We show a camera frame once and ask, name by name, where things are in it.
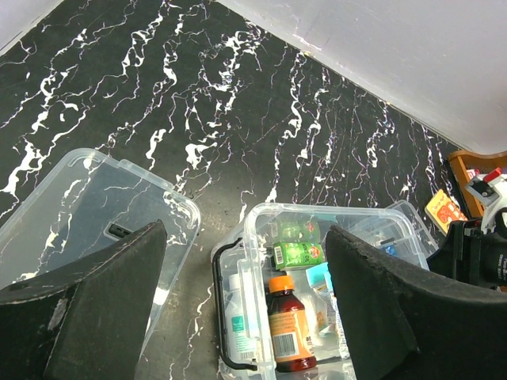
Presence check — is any orange wooden shelf rack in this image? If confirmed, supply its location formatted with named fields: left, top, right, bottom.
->
left=447, top=150, right=506, bottom=217

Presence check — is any orange plaster packet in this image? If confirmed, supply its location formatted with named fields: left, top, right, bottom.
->
left=425, top=189, right=467, bottom=235

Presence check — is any clear first aid box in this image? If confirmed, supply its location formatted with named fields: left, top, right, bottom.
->
left=212, top=201, right=437, bottom=379

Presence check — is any orange brown medicine bottle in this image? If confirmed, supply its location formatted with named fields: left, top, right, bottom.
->
left=268, top=275, right=317, bottom=373

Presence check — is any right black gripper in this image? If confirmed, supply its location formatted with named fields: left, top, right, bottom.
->
left=427, top=218, right=506, bottom=288

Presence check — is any white blue gauze packet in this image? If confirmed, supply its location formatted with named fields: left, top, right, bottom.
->
left=314, top=283, right=350, bottom=359

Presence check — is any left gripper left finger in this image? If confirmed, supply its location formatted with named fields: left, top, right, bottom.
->
left=1, top=220, right=167, bottom=379

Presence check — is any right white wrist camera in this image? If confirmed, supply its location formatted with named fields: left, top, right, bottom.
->
left=466, top=167, right=506, bottom=238

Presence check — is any clear compartment organizer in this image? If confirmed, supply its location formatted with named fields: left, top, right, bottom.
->
left=348, top=199, right=440, bottom=272

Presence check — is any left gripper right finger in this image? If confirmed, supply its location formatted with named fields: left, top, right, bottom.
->
left=325, top=225, right=506, bottom=379

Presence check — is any clear box lid with handle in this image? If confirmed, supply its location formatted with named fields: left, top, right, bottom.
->
left=1, top=148, right=200, bottom=340

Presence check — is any blue white spray bottle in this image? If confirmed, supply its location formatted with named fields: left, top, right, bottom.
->
left=379, top=244, right=398, bottom=257

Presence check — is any red white medicine box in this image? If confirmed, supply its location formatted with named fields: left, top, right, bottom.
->
left=466, top=169, right=480, bottom=181

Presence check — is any green wind oil box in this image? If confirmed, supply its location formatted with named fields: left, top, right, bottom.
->
left=271, top=218, right=326, bottom=271

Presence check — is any teal bandage packet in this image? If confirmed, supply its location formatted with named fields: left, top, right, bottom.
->
left=306, top=262, right=332, bottom=289

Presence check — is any white green capped bottle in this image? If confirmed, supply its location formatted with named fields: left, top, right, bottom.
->
left=225, top=273, right=259, bottom=363

